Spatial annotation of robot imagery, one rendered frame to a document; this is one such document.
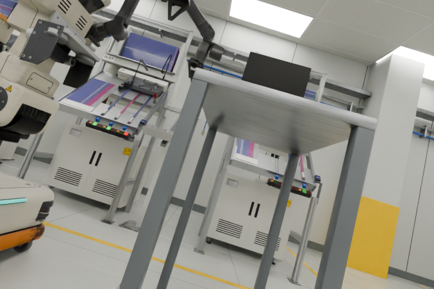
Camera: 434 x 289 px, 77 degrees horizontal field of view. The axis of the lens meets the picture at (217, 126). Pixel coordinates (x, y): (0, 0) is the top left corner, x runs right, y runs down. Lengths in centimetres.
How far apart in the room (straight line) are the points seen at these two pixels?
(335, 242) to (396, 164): 374
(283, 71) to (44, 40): 82
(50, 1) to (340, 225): 117
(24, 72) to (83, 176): 158
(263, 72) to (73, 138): 217
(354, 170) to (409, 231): 448
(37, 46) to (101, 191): 166
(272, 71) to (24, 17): 96
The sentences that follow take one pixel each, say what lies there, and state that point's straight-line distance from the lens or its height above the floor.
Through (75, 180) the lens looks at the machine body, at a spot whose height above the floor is 16.
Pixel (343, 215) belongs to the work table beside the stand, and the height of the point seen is 56.
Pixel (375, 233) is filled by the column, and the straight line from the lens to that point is 424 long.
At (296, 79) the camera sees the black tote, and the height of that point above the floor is 87.
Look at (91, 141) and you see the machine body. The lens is 264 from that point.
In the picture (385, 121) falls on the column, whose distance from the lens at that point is 440.
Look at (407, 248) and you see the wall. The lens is 517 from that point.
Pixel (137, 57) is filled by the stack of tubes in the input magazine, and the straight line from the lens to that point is 288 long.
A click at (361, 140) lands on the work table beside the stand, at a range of 71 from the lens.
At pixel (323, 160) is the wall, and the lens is 447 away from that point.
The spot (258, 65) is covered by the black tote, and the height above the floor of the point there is 88.
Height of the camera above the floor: 56
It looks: 10 degrees up
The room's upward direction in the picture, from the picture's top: 18 degrees clockwise
